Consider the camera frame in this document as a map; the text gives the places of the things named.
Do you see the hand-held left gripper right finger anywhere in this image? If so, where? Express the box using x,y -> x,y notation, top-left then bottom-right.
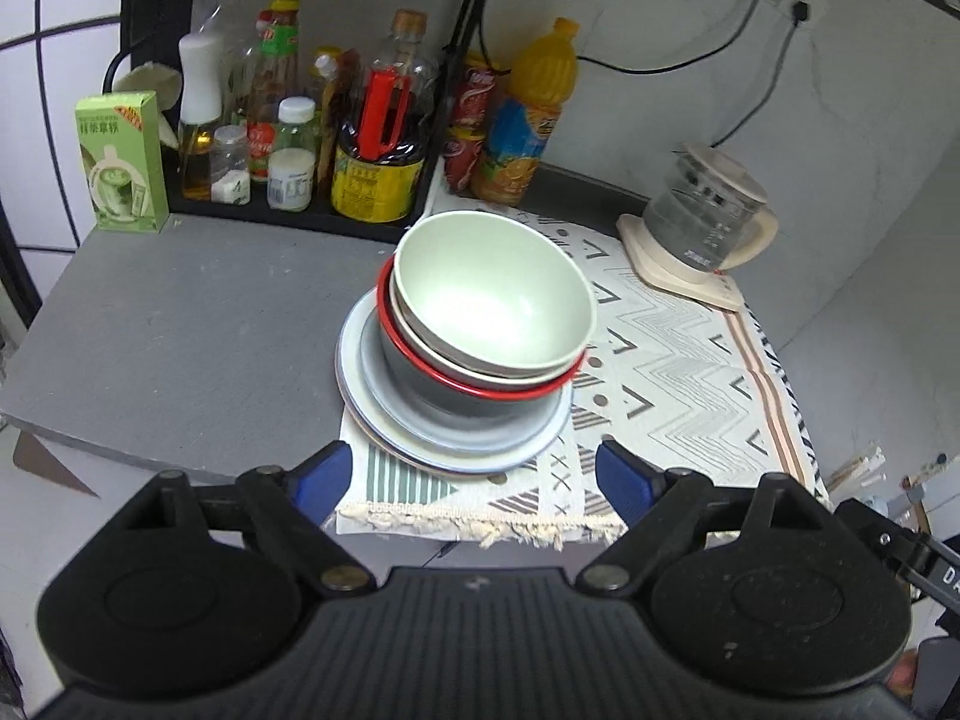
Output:
577,439 -> 835,593

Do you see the white crumpled paper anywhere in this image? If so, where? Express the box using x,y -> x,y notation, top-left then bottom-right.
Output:
112,60 -> 185,152

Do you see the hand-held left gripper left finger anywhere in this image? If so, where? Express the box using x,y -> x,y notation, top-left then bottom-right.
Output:
112,441 -> 378,594

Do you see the patterned fringed place mat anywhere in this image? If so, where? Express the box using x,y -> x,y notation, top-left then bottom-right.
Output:
334,195 -> 834,553

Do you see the green and red label bottle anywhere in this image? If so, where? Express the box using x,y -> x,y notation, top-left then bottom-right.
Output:
246,0 -> 302,185

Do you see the dark oil bottle red handle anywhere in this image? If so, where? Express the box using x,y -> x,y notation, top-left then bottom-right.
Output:
330,9 -> 440,225

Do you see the oil bottle tall white cap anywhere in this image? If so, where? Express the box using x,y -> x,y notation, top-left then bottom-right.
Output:
178,31 -> 227,203

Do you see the white plate blue print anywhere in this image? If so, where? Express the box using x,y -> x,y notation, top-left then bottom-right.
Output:
335,289 -> 577,475

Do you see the black storage rack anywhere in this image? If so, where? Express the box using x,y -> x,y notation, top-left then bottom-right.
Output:
120,0 -> 497,245

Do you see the orange juice bottle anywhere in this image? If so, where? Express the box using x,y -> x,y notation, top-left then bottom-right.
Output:
471,17 -> 583,206

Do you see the red and black bowl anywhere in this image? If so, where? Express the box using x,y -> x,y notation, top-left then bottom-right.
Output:
375,255 -> 587,422

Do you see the pale green bowl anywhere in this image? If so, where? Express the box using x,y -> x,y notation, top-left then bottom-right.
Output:
392,211 -> 599,377
388,292 -> 590,392

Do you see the small bottle white cap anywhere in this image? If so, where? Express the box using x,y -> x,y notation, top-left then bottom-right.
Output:
271,97 -> 320,166

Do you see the glass electric kettle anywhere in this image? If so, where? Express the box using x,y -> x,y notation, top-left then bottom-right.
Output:
641,141 -> 780,275

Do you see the small clear spice jar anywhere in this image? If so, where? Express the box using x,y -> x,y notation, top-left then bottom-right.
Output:
210,125 -> 253,206

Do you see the red snack can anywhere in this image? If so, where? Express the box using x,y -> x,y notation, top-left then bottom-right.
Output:
450,52 -> 500,133
442,127 -> 489,197

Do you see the clear bottle red cap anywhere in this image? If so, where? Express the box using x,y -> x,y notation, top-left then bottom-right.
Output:
199,0 -> 253,122

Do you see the green carton box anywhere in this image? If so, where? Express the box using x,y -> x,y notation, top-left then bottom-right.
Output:
73,91 -> 171,236

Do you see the small white jar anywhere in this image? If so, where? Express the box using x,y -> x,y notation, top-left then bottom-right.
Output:
266,148 -> 317,213

